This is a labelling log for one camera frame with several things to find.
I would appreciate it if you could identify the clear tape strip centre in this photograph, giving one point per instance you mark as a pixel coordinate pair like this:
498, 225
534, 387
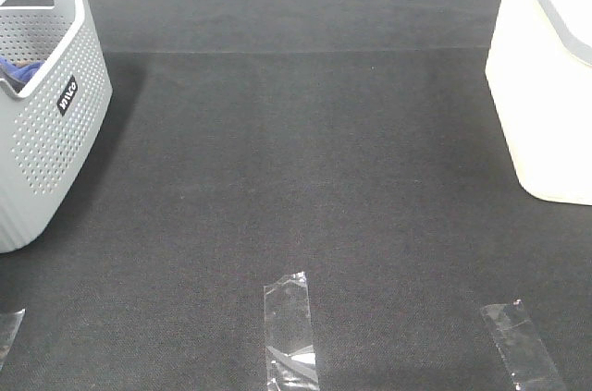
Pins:
289, 345

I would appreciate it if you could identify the black fabric table mat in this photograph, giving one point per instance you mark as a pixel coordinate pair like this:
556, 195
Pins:
353, 140

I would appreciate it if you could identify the blue towel in basket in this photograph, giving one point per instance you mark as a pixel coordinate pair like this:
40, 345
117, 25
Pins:
18, 75

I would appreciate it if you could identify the clear tape strip left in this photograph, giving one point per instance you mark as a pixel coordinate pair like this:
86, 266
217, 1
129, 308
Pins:
9, 327

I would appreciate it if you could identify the grey perforated laundry basket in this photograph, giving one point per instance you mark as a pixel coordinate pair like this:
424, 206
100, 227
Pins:
48, 127

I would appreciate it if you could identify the clear tape strip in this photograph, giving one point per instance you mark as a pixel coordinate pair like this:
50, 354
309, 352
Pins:
9, 327
521, 349
289, 345

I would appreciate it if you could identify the clear tape strip right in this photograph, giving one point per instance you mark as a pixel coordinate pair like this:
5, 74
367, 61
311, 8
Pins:
521, 349

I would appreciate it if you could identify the cream plastic storage bin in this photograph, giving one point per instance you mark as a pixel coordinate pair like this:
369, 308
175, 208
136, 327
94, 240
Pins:
539, 73

